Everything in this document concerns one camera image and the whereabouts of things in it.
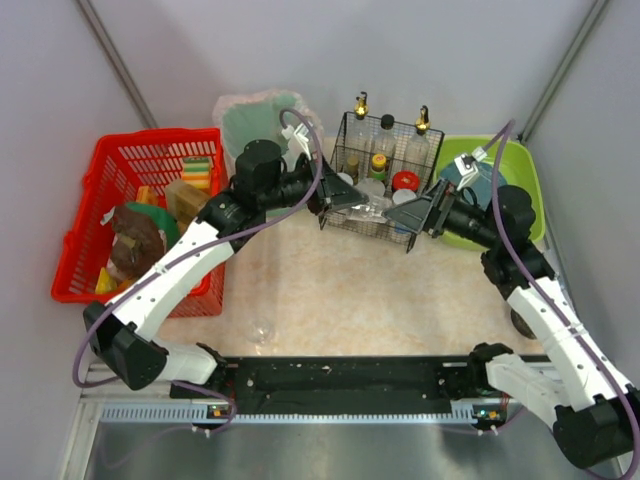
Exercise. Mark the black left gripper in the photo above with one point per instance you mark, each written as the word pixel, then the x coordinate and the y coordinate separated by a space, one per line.
pixel 323 187

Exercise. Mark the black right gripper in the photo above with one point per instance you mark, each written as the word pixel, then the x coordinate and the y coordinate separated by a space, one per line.
pixel 436 211

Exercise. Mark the black cap clear bottle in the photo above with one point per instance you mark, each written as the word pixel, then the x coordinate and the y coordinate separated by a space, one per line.
pixel 384 140

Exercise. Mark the teal ceramic plate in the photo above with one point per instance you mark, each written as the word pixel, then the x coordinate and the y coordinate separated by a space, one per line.
pixel 479 192

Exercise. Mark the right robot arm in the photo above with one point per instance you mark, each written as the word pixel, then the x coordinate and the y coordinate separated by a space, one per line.
pixel 593 410

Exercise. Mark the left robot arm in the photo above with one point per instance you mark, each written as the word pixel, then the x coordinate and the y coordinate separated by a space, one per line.
pixel 122 333

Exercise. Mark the silver lid spice jar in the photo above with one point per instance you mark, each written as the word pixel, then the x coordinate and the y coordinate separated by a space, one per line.
pixel 346 178

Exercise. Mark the small gold cap bottle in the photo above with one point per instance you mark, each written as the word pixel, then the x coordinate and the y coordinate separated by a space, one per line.
pixel 351 167

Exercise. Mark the red lid sauce jar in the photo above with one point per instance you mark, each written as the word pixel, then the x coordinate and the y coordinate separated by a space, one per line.
pixel 405 180

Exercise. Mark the yellow cap sauce bottle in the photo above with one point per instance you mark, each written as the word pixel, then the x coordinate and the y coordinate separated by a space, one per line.
pixel 378 167

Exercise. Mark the gold pourer glass bottle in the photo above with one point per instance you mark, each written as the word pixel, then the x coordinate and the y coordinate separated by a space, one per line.
pixel 359 134

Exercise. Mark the green bin with plastic bag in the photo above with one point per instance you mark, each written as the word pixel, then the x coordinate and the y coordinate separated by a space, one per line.
pixel 242 118

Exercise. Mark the striped sponge pack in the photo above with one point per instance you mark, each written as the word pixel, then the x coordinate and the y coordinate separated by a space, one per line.
pixel 197 172

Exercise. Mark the cardboard box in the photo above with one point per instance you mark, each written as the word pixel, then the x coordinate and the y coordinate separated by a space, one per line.
pixel 184 201

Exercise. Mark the dark jar at right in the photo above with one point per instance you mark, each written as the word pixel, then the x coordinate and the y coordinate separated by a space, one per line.
pixel 521 326

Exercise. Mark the brown crumpled bag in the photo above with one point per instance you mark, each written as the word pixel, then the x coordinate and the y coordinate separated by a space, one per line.
pixel 138 242

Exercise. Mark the red plastic basket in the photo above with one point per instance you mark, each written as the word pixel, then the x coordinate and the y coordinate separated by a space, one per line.
pixel 121 164

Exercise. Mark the black wire rack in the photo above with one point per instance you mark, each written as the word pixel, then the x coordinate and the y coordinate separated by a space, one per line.
pixel 389 160

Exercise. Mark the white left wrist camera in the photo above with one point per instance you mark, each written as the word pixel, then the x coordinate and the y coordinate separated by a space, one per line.
pixel 297 142

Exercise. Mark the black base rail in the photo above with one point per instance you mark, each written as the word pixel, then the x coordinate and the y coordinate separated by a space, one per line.
pixel 353 385

